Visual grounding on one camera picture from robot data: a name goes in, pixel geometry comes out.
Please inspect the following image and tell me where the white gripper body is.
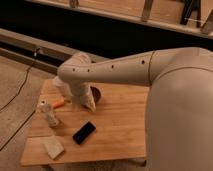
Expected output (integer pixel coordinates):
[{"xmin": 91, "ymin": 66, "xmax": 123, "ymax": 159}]
[{"xmin": 70, "ymin": 83, "xmax": 96, "ymax": 112}]

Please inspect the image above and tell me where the black eraser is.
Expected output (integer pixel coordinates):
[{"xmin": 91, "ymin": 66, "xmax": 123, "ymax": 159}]
[{"xmin": 72, "ymin": 122, "xmax": 96, "ymax": 145}]

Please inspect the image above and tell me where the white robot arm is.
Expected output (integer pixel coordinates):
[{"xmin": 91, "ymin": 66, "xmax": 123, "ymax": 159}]
[{"xmin": 57, "ymin": 47, "xmax": 213, "ymax": 171}]

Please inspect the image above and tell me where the white sponge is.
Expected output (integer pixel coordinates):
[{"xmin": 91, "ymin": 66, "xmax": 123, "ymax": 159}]
[{"xmin": 42, "ymin": 136, "xmax": 65, "ymax": 159}]

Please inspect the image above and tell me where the dark red bowl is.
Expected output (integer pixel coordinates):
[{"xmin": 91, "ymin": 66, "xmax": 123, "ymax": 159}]
[{"xmin": 91, "ymin": 87, "xmax": 101, "ymax": 102}]

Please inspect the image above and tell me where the orange marker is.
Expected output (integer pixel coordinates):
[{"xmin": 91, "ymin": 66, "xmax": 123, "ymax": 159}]
[{"xmin": 52, "ymin": 99, "xmax": 65, "ymax": 109}]

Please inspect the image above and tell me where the white plastic bottle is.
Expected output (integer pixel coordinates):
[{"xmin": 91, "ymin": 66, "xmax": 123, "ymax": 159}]
[{"xmin": 38, "ymin": 100, "xmax": 59, "ymax": 127}]

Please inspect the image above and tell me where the black floor cable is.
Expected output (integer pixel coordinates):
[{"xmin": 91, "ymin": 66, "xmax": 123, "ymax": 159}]
[{"xmin": 0, "ymin": 47, "xmax": 42, "ymax": 152}]

